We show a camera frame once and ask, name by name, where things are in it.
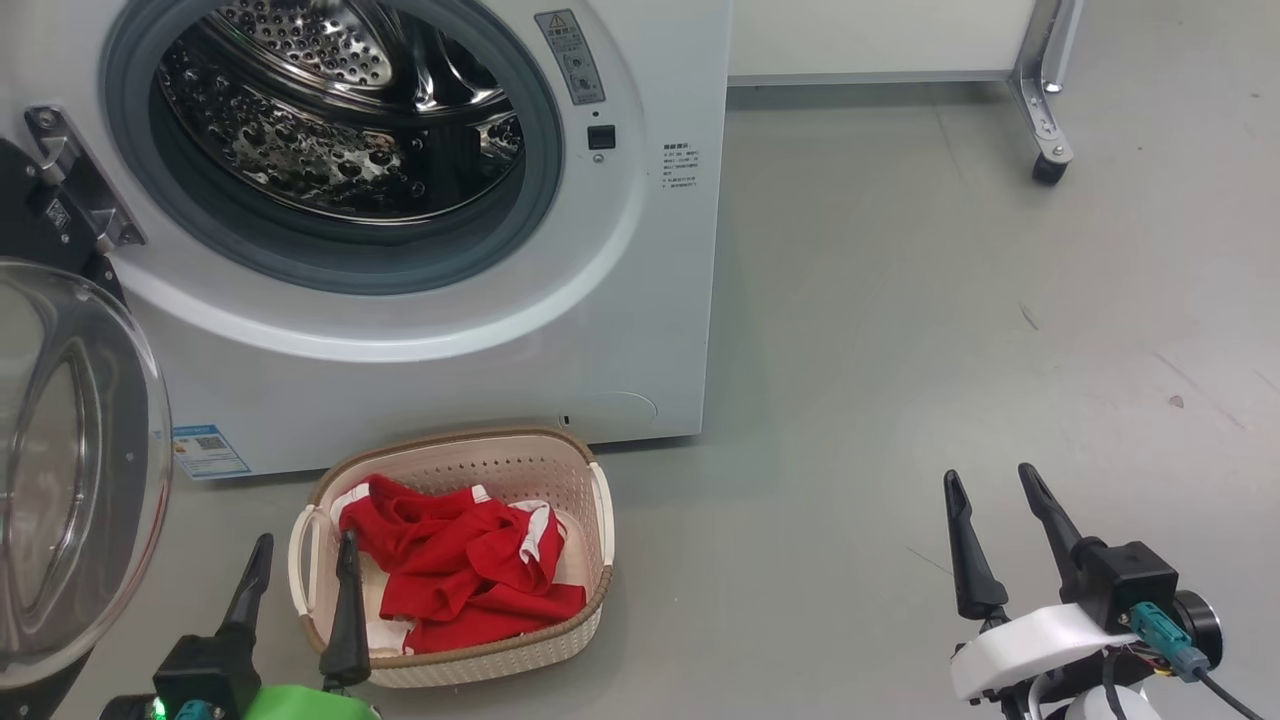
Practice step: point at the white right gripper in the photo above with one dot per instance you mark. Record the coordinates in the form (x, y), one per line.
(1030, 650)

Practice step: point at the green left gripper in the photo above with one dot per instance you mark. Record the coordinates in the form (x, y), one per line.
(310, 705)

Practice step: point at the red white garment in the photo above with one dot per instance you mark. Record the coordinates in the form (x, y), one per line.
(450, 570)

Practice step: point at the round black glass washer door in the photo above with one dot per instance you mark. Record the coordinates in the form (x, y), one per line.
(80, 450)

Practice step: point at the cream perforated laundry basket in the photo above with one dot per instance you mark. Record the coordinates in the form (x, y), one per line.
(480, 465)

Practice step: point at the white washing machine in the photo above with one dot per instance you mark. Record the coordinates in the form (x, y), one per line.
(600, 300)

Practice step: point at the blue energy label sticker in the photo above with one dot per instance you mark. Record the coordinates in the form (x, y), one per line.
(208, 452)

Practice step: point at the small text label sticker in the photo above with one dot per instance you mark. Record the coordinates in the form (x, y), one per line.
(680, 165)

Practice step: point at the grey warning sticker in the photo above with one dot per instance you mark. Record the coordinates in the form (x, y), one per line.
(570, 55)

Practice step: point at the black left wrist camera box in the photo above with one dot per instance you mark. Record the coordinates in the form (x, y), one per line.
(205, 675)

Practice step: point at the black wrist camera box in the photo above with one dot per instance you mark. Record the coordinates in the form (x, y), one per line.
(205, 675)
(1130, 585)

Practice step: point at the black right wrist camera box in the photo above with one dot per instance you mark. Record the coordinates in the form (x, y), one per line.
(1130, 585)

